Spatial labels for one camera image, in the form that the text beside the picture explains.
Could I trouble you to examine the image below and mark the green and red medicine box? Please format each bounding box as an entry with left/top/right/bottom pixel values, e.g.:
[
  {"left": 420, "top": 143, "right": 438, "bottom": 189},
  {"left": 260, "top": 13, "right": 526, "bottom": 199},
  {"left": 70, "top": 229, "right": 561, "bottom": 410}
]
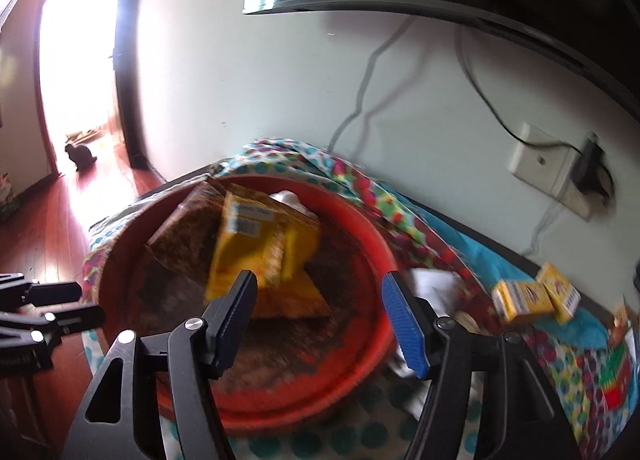
[{"left": 597, "top": 340, "right": 637, "bottom": 408}]

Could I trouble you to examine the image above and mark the polka dot cloth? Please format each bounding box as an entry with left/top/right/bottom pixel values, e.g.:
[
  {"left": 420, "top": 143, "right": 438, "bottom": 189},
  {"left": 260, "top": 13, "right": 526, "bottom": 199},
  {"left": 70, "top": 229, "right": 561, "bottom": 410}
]
[{"left": 82, "top": 137, "right": 623, "bottom": 460}]

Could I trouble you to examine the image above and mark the yellow medicine box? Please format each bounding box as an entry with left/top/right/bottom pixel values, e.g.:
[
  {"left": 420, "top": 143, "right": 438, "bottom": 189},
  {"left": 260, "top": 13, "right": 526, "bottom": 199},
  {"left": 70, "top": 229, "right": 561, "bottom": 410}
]
[
  {"left": 491, "top": 279, "right": 555, "bottom": 325},
  {"left": 536, "top": 262, "right": 582, "bottom": 325}
]

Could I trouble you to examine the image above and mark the yellow snack bag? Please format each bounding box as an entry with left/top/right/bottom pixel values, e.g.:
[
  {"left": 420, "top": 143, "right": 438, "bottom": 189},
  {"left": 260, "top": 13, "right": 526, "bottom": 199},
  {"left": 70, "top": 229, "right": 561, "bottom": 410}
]
[{"left": 204, "top": 190, "right": 332, "bottom": 321}]

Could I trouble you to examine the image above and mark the adapter cable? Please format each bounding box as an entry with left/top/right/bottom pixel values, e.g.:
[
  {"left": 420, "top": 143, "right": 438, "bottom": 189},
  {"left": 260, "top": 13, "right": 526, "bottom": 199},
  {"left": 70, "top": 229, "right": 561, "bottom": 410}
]
[{"left": 527, "top": 190, "right": 571, "bottom": 258}]

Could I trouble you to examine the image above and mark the thin hanging cable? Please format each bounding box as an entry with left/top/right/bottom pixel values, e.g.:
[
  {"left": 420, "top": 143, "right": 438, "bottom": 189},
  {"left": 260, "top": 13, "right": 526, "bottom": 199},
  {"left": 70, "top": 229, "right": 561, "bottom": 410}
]
[{"left": 327, "top": 20, "right": 416, "bottom": 151}]

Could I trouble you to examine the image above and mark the black power adapter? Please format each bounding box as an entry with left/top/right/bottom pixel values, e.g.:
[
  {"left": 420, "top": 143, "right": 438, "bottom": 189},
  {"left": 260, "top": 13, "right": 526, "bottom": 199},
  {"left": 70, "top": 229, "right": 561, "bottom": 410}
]
[{"left": 572, "top": 132, "right": 613, "bottom": 198}]

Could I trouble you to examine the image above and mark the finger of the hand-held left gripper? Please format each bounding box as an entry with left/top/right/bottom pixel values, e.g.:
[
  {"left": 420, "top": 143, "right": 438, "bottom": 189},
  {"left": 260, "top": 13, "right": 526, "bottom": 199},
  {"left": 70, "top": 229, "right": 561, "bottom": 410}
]
[
  {"left": 0, "top": 304, "right": 106, "bottom": 346},
  {"left": 0, "top": 272, "right": 83, "bottom": 313}
]

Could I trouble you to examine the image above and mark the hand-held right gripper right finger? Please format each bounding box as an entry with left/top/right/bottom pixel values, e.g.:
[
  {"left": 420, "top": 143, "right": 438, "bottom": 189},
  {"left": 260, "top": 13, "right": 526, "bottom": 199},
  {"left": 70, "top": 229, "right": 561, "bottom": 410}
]
[{"left": 381, "top": 271, "right": 583, "bottom": 460}]

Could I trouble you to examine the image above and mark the brown snack bag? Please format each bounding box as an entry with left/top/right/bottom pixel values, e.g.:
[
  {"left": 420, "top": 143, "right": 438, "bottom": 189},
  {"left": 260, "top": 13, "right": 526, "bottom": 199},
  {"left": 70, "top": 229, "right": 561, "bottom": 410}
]
[{"left": 145, "top": 181, "right": 226, "bottom": 275}]

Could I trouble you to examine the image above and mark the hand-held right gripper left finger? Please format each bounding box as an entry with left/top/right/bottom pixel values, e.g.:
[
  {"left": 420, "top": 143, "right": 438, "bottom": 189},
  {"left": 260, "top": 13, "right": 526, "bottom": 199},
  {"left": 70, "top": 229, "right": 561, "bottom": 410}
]
[{"left": 60, "top": 270, "right": 259, "bottom": 460}]

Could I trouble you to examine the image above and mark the white wall socket plate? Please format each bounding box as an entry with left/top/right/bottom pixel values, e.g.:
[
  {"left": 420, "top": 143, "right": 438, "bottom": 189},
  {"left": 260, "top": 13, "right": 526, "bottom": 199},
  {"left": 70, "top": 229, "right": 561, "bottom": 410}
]
[{"left": 507, "top": 122, "right": 608, "bottom": 218}]

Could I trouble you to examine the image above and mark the dark wooden door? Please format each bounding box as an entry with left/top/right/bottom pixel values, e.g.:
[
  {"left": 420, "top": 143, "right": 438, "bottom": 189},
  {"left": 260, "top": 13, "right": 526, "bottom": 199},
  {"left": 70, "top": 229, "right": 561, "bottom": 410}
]
[{"left": 114, "top": 0, "right": 166, "bottom": 185}]

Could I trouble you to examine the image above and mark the red plastic basin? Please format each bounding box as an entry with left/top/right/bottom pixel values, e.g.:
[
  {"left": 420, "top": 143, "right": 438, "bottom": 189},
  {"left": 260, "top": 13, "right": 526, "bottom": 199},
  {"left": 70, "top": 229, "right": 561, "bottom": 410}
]
[{"left": 97, "top": 174, "right": 401, "bottom": 433}]

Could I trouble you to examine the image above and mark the dark cat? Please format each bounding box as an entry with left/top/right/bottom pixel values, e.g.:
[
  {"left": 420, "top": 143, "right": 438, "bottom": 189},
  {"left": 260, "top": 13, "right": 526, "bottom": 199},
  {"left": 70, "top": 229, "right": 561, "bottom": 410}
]
[{"left": 64, "top": 142, "right": 98, "bottom": 171}]

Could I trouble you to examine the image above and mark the blue towel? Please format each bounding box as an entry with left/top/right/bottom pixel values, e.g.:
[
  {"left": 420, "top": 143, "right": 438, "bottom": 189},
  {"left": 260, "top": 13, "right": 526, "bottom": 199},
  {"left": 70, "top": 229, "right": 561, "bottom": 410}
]
[{"left": 415, "top": 200, "right": 616, "bottom": 356}]

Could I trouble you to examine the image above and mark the black plug cable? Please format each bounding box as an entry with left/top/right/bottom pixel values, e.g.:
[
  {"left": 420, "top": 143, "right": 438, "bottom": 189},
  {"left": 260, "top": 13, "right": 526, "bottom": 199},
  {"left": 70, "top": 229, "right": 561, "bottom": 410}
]
[{"left": 457, "top": 24, "right": 596, "bottom": 151}]

